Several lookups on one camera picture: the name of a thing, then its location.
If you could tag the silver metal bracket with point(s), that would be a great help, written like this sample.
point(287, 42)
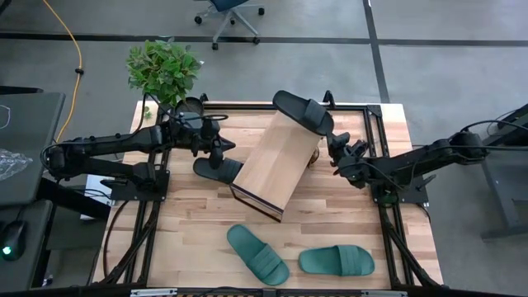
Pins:
point(152, 292)
point(383, 293)

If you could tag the tall leafy potted plant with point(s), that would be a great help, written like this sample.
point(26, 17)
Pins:
point(161, 70)

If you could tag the clear plastic bag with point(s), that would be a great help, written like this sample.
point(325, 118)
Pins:
point(12, 163)

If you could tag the black frame clamp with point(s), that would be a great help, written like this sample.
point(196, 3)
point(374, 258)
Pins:
point(203, 98)
point(328, 98)

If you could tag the black computer mouse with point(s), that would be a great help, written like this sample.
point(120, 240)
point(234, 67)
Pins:
point(14, 239)

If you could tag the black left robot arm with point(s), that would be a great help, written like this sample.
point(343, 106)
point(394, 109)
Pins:
point(123, 142)

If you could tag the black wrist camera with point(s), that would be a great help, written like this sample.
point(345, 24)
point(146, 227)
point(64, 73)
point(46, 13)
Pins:
point(358, 147)
point(215, 158)

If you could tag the white flat box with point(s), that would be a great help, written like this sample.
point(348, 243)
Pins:
point(95, 194)

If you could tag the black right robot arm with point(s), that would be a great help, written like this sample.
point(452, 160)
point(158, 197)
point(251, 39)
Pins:
point(420, 158)

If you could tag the black aluminium rig frame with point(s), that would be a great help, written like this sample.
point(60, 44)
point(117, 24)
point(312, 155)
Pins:
point(374, 110)

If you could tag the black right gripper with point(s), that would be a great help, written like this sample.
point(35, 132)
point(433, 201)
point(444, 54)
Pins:
point(354, 171)

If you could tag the grey metal table frame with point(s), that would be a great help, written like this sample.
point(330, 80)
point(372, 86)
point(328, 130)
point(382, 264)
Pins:
point(501, 194)

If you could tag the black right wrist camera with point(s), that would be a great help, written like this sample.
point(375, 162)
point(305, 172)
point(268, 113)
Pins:
point(358, 147)

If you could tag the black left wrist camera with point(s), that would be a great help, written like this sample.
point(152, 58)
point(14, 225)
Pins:
point(215, 158)

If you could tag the blue office chair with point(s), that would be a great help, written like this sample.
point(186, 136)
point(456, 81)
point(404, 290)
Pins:
point(224, 4)

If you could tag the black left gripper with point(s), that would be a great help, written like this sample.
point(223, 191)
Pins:
point(194, 132)

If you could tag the black rubber slide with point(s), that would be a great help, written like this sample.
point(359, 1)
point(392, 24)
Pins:
point(231, 171)
point(303, 111)

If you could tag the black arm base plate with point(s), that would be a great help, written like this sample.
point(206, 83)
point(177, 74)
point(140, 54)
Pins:
point(412, 196)
point(123, 193)

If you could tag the green rubber slide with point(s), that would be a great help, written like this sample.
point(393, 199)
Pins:
point(257, 255)
point(336, 260)

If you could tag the wooden shelf with black frame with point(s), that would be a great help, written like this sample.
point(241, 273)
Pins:
point(276, 165)

